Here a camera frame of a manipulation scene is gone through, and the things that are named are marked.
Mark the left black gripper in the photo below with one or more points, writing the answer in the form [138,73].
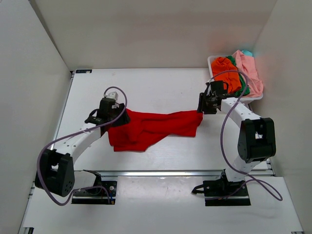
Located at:
[124,119]

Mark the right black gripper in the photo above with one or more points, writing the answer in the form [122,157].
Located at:
[202,107]

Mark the red t-shirt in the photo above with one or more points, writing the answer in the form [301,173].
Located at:
[147,129]

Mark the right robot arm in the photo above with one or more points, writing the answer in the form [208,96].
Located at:
[256,141]

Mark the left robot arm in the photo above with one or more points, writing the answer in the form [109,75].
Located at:
[55,168]

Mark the orange t-shirt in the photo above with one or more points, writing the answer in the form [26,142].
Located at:
[219,66]

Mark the green t-shirt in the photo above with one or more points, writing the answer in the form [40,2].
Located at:
[242,87]

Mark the pink t-shirt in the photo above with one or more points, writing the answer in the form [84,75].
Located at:
[246,64]

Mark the light blue t-shirt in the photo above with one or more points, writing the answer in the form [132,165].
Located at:
[247,53]

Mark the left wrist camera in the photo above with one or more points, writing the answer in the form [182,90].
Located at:
[112,95]

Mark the aluminium table rail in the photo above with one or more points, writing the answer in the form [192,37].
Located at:
[162,173]

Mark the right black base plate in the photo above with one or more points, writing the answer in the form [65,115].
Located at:
[219,193]

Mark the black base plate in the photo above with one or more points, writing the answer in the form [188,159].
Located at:
[97,196]
[219,193]

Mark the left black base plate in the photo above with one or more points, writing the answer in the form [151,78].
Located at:
[97,196]

